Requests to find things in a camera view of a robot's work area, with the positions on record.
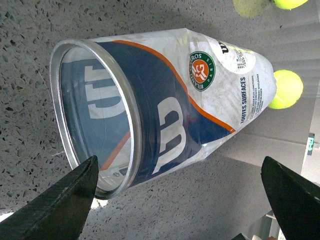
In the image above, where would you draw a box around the Wilson tennis ball back centre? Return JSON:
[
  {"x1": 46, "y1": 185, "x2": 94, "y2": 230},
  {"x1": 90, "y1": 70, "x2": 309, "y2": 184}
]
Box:
[{"x1": 268, "y1": 69, "x2": 304, "y2": 110}]

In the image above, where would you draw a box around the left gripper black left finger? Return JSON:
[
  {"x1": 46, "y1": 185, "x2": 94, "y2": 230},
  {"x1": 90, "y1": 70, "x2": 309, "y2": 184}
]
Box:
[{"x1": 0, "y1": 155, "x2": 99, "y2": 240}]

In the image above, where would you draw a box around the clear Wilson tennis ball can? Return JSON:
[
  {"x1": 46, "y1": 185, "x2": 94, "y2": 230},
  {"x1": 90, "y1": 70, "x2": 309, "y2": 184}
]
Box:
[{"x1": 49, "y1": 28, "x2": 277, "y2": 200}]

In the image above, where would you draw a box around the tennis ball back left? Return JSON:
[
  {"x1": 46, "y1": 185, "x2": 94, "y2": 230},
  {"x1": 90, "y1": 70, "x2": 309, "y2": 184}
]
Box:
[{"x1": 273, "y1": 0, "x2": 308, "y2": 10}]

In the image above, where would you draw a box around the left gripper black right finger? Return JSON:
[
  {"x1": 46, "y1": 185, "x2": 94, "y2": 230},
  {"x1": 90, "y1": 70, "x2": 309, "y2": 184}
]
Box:
[{"x1": 261, "y1": 156, "x2": 320, "y2": 240}]

